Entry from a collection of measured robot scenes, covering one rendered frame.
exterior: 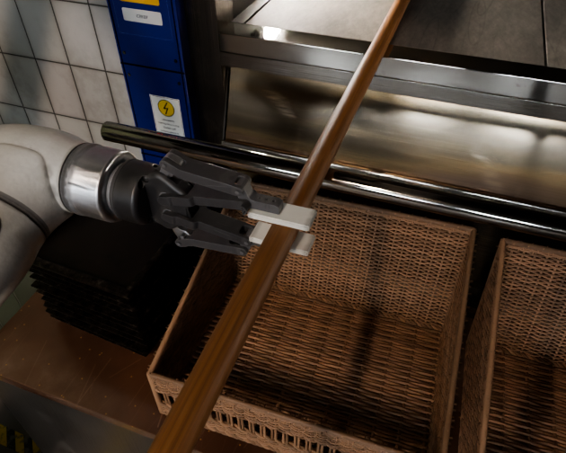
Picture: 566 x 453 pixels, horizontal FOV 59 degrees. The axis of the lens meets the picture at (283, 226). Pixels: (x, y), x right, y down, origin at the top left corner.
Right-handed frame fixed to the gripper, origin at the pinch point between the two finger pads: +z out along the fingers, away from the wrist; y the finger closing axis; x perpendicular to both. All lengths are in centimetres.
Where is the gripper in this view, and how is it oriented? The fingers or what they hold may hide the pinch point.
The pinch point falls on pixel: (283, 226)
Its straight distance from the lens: 55.4
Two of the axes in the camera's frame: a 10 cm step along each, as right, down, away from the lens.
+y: 0.0, 7.3, 6.8
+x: -3.3, 6.4, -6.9
